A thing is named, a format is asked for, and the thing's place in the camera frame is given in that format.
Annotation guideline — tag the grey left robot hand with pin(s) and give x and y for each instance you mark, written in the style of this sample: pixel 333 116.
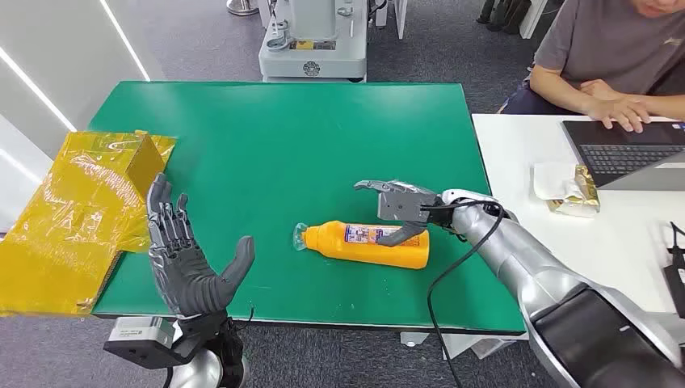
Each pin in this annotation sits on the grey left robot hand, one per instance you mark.
pixel 187 284

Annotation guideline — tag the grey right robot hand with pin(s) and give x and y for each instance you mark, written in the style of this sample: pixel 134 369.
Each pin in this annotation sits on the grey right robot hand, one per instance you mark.
pixel 398 206

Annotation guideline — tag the person's left hand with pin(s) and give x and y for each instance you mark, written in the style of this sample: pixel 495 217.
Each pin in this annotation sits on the person's left hand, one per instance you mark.
pixel 599 90

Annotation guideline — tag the person's right hand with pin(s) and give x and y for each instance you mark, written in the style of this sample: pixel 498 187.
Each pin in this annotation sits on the person's right hand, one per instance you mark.
pixel 621 113

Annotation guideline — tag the orange bottle with clear cap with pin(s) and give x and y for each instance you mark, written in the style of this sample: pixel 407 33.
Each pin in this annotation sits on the orange bottle with clear cap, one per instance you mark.
pixel 348 251

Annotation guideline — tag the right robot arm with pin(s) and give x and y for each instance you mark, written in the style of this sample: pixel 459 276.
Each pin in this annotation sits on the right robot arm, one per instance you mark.
pixel 535 268

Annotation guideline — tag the white robot base machine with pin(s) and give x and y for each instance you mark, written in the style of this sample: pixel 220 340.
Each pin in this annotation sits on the white robot base machine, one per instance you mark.
pixel 316 59

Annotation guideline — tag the person's left forearm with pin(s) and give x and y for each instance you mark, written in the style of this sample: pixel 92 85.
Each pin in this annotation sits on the person's left forearm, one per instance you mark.
pixel 669 106

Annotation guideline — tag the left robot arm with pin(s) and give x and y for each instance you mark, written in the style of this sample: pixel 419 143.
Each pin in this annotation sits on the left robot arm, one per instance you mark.
pixel 199 375

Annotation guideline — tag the person's right forearm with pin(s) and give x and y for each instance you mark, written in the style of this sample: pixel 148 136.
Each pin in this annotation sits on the person's right forearm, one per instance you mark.
pixel 556 88

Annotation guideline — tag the dark laptop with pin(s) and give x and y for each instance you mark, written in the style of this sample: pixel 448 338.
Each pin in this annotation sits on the dark laptop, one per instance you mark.
pixel 615 150

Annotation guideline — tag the person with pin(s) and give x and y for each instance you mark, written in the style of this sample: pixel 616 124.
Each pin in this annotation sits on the person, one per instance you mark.
pixel 605 48

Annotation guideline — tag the gold foil packet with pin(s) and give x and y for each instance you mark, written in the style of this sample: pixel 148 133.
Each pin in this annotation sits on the gold foil packet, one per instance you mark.
pixel 586 190

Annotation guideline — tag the white tissue paper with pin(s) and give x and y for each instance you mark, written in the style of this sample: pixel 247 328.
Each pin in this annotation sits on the white tissue paper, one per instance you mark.
pixel 551 179

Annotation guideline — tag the white table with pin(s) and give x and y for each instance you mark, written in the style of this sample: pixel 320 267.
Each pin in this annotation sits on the white table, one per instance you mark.
pixel 513 160

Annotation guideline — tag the green table mat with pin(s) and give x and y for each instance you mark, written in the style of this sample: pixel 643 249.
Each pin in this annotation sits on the green table mat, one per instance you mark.
pixel 294 150

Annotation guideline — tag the black shoes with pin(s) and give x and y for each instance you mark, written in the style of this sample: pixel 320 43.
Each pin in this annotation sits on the black shoes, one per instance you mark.
pixel 500 13

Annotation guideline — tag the yellow plastic wrapped box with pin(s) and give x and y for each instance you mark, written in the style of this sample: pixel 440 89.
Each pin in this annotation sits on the yellow plastic wrapped box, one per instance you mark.
pixel 64 225

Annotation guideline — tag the white panel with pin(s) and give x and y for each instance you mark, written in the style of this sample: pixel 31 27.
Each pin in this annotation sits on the white panel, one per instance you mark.
pixel 398 16

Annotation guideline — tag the chrome stand base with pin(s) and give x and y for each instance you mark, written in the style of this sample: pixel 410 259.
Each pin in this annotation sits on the chrome stand base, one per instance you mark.
pixel 242 6

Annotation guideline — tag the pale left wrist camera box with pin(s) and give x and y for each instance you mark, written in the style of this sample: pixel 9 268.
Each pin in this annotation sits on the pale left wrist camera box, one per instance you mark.
pixel 134 338

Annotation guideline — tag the white table foot bracket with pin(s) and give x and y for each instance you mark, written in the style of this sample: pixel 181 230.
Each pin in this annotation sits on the white table foot bracket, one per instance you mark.
pixel 413 338

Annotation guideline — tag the white wall light strip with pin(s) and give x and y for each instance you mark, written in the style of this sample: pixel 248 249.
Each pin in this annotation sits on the white wall light strip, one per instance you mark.
pixel 37 88
pixel 126 40

